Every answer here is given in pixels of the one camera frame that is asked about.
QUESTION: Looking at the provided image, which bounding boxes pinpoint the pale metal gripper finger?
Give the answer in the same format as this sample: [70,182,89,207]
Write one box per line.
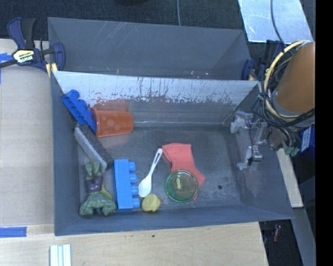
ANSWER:
[236,145,263,171]
[229,111,253,134]

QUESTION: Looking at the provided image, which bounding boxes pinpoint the grey metal bin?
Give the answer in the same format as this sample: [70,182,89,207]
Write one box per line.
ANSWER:
[47,17,295,237]

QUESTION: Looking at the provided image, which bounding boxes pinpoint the orange-red cloth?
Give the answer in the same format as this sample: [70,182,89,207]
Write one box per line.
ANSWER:
[161,143,207,201]

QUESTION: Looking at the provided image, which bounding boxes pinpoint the white plastic spoon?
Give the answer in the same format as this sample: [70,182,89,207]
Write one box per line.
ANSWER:
[138,147,164,198]

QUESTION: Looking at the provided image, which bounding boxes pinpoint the yellow rubber duck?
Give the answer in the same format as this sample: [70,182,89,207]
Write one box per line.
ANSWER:
[141,193,162,213]

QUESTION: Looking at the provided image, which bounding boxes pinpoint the orange plastic cup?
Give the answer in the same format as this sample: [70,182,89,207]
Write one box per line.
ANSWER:
[90,107,135,139]

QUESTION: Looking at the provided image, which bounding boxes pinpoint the light blue toy brick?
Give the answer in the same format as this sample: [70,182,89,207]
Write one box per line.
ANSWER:
[113,158,142,211]

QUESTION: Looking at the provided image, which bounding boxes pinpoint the grey and white sponge block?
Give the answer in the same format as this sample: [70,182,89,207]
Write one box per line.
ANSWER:
[73,124,115,171]

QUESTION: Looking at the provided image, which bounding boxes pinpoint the dark blue toy brick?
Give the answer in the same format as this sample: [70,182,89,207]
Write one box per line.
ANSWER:
[61,89,98,134]

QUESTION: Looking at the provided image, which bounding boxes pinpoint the green toy figure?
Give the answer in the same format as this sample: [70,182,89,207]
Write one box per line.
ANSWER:
[78,160,118,218]

